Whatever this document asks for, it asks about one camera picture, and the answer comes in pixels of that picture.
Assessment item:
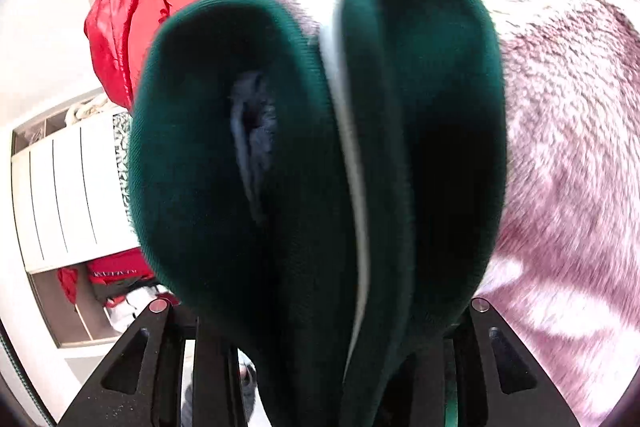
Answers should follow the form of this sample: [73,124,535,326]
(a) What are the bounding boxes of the green varsity jacket cream sleeves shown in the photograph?
[128,0,506,426]

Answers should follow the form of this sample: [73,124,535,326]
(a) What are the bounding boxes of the red clothes in shelf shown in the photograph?
[56,247,160,308]

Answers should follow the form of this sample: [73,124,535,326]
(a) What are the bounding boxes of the white wardrobe cabinet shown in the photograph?
[9,89,139,348]

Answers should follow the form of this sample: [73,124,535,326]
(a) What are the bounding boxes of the red garment on bed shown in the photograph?
[84,0,198,109]

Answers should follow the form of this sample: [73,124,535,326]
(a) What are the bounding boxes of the floral rose bed blanket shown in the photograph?
[279,0,639,426]

